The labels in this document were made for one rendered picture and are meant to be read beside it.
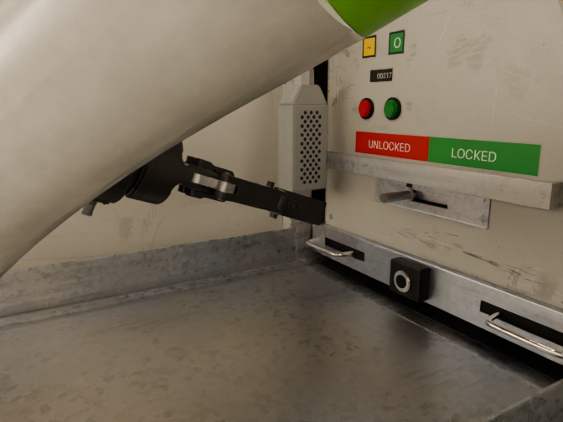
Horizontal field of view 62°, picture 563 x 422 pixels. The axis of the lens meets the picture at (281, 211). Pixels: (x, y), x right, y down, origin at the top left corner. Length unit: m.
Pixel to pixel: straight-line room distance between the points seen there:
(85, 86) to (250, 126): 0.77
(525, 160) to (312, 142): 0.34
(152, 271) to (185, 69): 0.66
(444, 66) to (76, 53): 0.56
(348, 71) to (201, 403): 0.57
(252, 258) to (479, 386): 0.46
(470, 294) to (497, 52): 0.30
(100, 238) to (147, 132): 0.81
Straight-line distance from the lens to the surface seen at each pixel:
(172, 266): 0.82
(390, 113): 0.74
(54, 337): 0.71
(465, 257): 0.68
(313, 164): 0.79
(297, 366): 0.58
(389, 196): 0.69
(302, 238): 0.92
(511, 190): 0.57
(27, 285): 0.78
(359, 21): 0.17
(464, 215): 0.66
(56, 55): 0.19
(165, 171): 0.45
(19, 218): 0.26
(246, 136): 0.94
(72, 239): 1.01
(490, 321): 0.61
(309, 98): 0.79
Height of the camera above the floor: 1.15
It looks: 13 degrees down
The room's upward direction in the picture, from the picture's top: straight up
